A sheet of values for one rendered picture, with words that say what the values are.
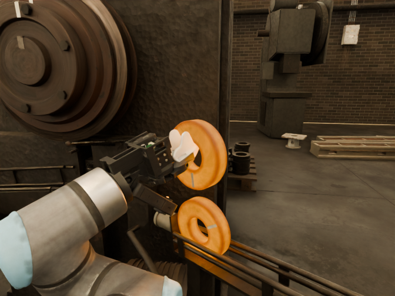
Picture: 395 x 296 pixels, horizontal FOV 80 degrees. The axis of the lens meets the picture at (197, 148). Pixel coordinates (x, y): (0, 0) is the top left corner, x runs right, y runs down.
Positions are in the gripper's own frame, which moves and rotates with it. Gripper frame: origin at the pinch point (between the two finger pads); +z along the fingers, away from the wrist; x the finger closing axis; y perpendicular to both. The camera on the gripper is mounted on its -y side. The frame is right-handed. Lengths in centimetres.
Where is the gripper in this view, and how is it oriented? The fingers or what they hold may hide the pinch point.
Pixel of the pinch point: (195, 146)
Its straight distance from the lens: 53.0
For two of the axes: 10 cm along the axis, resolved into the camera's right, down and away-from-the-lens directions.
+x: -7.2, -1.7, 6.7
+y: -2.0, -8.7, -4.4
